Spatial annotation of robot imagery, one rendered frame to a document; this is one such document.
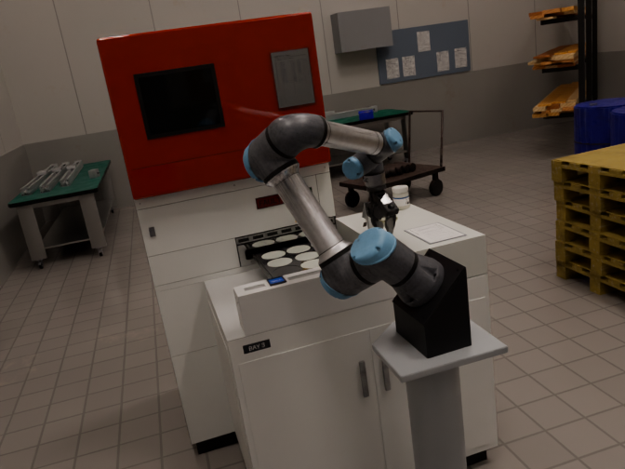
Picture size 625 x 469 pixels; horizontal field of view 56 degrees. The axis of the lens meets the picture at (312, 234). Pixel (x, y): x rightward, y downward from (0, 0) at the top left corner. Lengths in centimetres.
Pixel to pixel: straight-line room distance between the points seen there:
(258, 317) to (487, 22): 880
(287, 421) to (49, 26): 739
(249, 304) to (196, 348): 76
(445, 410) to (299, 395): 53
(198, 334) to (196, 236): 43
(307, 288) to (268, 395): 39
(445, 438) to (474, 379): 54
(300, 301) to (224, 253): 64
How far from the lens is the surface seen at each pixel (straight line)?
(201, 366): 265
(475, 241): 215
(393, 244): 157
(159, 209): 242
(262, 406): 206
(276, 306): 192
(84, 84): 877
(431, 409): 180
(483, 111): 1027
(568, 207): 409
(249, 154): 170
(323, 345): 202
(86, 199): 638
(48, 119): 884
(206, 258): 248
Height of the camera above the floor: 164
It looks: 16 degrees down
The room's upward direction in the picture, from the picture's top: 8 degrees counter-clockwise
